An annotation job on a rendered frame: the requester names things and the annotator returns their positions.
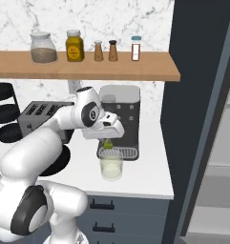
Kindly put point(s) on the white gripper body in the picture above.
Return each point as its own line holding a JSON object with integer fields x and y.
{"x": 102, "y": 131}

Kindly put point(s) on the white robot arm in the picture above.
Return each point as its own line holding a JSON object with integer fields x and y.
{"x": 30, "y": 152}

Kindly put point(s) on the yellow-green lemon wedge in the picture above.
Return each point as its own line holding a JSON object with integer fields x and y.
{"x": 108, "y": 144}

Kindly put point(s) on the glass of lemonade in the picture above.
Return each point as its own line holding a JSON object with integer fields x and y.
{"x": 111, "y": 168}

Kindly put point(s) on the dark grey fridge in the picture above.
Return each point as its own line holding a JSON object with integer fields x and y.
{"x": 196, "y": 95}

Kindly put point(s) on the black and silver coffee machine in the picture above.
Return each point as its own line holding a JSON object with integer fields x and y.
{"x": 129, "y": 109}

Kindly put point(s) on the wooden shelf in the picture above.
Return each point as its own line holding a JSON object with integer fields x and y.
{"x": 87, "y": 68}

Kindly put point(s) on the silver toaster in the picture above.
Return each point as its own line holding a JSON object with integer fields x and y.
{"x": 40, "y": 109}

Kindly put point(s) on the brown shaker with pale top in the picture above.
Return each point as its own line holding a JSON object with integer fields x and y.
{"x": 98, "y": 52}

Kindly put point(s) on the brown shaker with black top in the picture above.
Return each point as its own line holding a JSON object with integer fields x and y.
{"x": 113, "y": 52}

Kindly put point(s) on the blue-grey drawer front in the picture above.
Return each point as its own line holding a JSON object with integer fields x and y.
{"x": 138, "y": 227}
{"x": 135, "y": 240}
{"x": 142, "y": 207}

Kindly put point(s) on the yellow jar with grey lid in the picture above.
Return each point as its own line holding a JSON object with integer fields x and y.
{"x": 75, "y": 47}

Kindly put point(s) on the spice bottle with blue lid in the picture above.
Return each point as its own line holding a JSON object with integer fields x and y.
{"x": 136, "y": 49}

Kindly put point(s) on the glass jar with brown powder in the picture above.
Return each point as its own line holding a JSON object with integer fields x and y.
{"x": 44, "y": 50}

